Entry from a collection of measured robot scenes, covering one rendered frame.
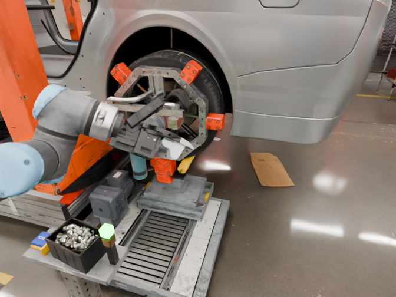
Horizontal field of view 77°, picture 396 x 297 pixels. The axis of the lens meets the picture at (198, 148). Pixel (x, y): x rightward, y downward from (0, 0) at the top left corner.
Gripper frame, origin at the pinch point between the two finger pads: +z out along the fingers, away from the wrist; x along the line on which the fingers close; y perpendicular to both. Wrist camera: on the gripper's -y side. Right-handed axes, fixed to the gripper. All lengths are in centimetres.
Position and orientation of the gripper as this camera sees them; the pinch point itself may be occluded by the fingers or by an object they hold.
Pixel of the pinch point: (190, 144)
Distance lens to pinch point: 68.6
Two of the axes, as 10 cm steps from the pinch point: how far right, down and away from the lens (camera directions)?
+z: 9.0, 3.3, 2.9
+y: -2.9, 9.4, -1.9
